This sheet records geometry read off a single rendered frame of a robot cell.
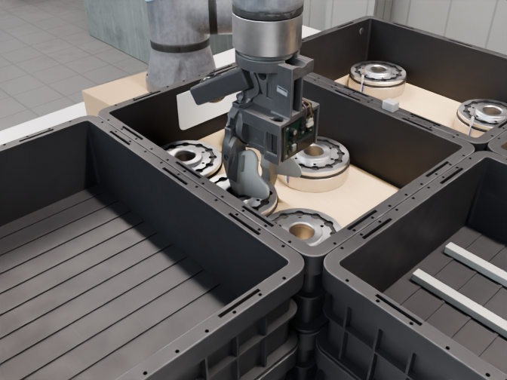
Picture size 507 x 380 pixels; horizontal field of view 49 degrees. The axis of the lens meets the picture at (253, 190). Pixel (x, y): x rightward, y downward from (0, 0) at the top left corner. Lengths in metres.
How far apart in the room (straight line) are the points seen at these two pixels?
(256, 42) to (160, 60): 0.54
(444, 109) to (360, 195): 0.31
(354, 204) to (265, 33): 0.28
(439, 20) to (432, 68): 1.96
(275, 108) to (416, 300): 0.26
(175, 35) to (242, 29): 0.50
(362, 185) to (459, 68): 0.34
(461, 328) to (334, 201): 0.24
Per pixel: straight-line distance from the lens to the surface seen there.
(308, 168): 0.76
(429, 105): 1.04
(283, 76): 0.60
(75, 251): 0.70
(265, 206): 0.68
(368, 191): 0.78
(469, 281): 0.68
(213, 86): 0.67
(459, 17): 2.98
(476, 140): 0.74
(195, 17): 1.07
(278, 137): 0.61
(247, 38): 0.59
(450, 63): 1.05
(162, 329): 0.59
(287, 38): 0.59
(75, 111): 1.31
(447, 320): 0.63
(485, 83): 1.03
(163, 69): 1.10
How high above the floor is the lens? 1.28
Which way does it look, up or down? 35 degrees down
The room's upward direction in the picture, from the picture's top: straight up
